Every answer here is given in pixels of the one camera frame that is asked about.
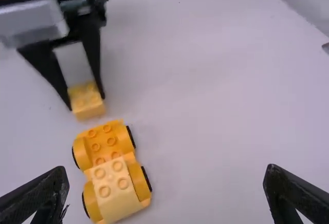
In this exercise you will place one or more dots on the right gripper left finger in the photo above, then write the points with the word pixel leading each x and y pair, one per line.
pixel 38 190

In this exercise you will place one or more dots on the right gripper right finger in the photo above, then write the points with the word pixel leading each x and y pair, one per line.
pixel 282 183

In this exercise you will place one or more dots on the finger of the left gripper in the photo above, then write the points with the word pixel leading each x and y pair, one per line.
pixel 91 41
pixel 46 67

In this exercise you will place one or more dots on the yellow toy brick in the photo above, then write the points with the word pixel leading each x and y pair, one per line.
pixel 87 105

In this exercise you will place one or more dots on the yellow toy car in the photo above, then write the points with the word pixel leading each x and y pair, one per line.
pixel 113 183

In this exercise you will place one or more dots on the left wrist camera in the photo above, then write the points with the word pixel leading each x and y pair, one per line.
pixel 28 21

